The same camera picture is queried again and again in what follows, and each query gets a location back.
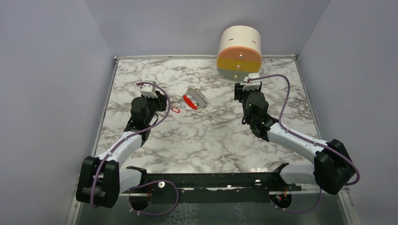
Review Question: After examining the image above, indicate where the red oval key tag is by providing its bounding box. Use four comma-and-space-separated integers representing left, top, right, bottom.
171, 107, 181, 113

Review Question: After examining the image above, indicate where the silver spiral keyring holder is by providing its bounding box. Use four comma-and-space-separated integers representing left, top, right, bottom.
184, 85, 210, 110

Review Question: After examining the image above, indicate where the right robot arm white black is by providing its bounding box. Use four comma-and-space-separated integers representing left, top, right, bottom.
234, 82, 355, 195

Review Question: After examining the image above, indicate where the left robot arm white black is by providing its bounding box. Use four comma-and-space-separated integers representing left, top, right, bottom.
76, 91, 171, 208

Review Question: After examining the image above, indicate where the round tricolour drawer box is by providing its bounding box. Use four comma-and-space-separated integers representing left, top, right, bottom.
216, 25, 262, 81

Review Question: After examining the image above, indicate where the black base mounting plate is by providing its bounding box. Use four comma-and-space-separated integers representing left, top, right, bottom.
122, 168, 301, 204

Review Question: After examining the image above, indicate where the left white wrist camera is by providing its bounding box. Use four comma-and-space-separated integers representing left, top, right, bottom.
137, 80, 158, 98

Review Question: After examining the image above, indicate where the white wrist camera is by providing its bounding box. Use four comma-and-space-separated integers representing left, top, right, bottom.
243, 73, 262, 91
137, 80, 158, 98

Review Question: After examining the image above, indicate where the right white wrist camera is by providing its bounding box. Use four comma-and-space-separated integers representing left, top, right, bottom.
243, 73, 262, 91

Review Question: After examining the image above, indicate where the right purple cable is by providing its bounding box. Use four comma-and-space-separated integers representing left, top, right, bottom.
247, 74, 361, 215

